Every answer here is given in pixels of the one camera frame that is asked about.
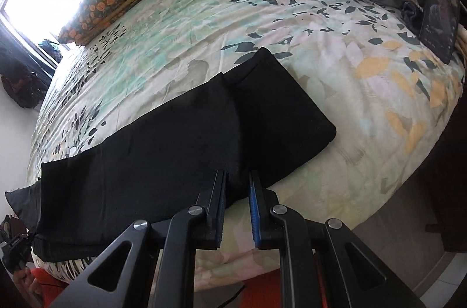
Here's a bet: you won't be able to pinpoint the floral leaf bedsheet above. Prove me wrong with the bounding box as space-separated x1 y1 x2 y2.
25 0 465 294

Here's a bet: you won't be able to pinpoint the black pants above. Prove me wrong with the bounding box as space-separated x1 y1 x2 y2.
5 46 337 263

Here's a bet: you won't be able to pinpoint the orange red rug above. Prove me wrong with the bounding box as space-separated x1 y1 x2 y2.
14 268 281 307

